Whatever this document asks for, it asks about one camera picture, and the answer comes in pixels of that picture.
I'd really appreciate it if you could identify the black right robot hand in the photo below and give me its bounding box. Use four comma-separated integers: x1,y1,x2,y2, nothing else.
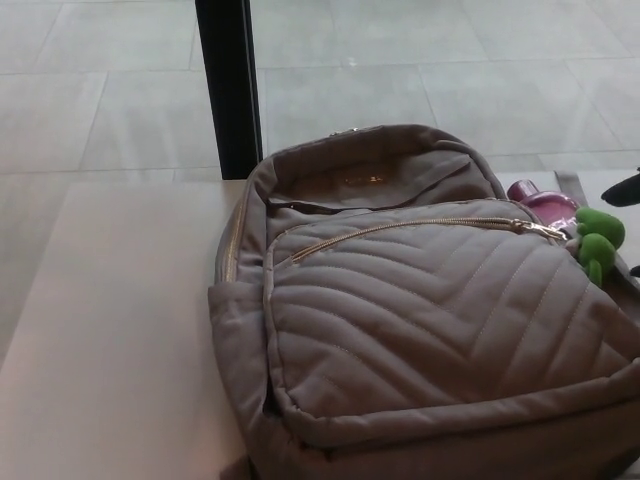
601,163,640,277

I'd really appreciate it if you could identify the green plush frog keychain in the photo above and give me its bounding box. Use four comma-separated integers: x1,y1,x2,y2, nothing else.
567,206,627,287

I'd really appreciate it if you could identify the gold zipper pull clasp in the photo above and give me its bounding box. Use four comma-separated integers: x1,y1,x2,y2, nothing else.
518,219,569,242

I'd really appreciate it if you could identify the grey-brown quilted backpack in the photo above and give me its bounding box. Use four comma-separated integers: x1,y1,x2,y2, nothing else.
206,122,640,480

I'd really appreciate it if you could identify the purple transparent bottle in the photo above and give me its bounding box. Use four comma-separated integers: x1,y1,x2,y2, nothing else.
507,179,581,232

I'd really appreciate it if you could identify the black vertical window post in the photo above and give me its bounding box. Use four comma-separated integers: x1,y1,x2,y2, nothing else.
193,0,265,181

